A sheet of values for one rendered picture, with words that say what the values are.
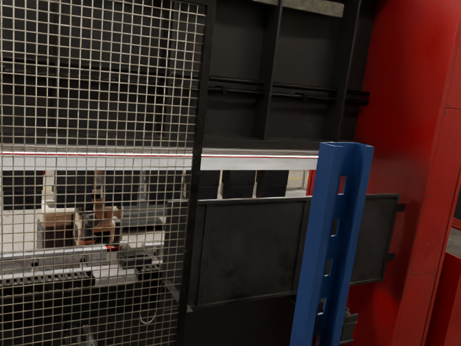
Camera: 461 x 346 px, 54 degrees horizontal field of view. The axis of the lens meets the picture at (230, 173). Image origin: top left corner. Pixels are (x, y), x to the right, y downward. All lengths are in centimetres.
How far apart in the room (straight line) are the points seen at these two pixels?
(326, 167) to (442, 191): 188
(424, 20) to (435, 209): 86
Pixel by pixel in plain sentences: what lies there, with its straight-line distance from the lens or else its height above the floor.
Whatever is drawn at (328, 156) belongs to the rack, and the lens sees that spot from 48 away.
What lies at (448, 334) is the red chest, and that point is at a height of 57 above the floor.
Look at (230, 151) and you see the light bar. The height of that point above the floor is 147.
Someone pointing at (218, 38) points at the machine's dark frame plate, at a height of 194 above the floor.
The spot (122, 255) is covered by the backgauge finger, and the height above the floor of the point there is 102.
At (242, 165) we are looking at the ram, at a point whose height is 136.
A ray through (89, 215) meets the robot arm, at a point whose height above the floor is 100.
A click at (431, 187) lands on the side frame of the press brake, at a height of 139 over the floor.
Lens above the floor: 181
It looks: 13 degrees down
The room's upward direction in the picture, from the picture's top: 6 degrees clockwise
